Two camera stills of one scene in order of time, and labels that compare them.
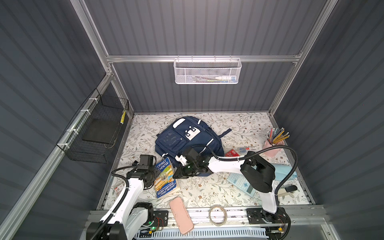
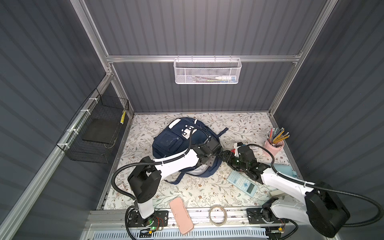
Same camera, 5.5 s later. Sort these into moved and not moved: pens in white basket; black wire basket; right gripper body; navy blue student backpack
Moved: right gripper body
Not moved: pens in white basket; navy blue student backpack; black wire basket
